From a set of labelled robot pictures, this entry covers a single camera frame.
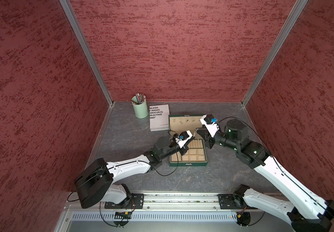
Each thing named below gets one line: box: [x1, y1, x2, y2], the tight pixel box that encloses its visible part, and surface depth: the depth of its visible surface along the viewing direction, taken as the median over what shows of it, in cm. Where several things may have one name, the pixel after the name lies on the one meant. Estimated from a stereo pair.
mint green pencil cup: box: [131, 95, 149, 119], surface depth 108 cm
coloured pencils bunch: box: [132, 92, 146, 105], surface depth 106 cm
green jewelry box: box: [168, 114, 209, 167], surface depth 88 cm
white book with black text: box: [149, 104, 170, 132], surface depth 109 cm
